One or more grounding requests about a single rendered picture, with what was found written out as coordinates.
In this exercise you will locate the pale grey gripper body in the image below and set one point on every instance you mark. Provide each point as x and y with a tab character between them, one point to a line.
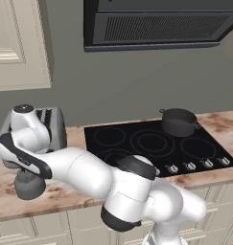
10	164

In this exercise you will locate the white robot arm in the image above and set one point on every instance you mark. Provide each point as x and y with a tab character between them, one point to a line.
89	172

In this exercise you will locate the dark grey kettle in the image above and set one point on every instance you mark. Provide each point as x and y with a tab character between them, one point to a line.
29	188

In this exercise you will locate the silver toaster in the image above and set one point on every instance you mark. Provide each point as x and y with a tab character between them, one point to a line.
57	127

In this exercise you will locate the cream base cupboard front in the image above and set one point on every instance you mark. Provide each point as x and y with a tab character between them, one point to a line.
12	231
221	207
87	223
52	226

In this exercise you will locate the silver hob knob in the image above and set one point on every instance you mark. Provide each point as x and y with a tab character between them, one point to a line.
172	168
225	161
207	163
190	166
157	172

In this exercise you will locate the black hob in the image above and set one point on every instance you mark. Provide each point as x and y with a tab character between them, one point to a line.
159	143

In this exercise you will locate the dark grey pot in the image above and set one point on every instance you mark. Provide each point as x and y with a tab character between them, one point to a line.
178	124

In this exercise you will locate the black range hood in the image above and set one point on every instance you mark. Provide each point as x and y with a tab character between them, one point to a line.
159	28

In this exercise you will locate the cream wall cupboard door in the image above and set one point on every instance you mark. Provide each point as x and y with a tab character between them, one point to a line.
15	44

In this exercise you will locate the cream wall cupboard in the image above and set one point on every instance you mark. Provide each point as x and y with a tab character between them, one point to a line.
232	44

